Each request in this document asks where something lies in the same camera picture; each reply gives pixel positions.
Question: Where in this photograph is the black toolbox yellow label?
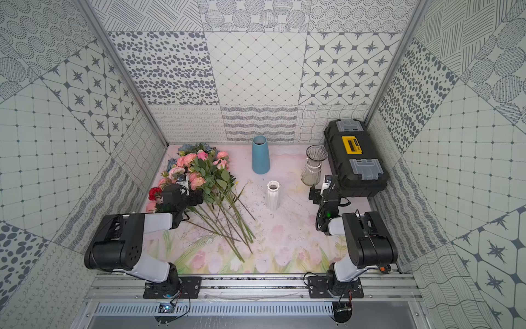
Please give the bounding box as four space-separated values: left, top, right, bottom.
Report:
323 119 389 197

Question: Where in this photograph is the blue grey rose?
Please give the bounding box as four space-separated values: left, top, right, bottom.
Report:
178 143 215 155

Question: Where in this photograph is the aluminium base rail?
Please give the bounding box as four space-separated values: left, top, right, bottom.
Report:
86 271 423 302

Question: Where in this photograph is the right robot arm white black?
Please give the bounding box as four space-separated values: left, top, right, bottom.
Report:
309 175 398 297

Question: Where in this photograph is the pink flower bunch on table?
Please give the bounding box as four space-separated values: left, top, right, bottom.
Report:
155 148 256 262

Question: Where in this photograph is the clear glass vase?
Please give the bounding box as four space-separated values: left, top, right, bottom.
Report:
301 145 328 186

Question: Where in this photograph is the tall blue ceramic vase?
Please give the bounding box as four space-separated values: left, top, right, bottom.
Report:
251 136 271 175

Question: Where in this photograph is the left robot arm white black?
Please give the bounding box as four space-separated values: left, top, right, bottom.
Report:
84 184 204 300

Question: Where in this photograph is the small white ribbed vase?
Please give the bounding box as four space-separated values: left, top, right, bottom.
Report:
267 180 280 211

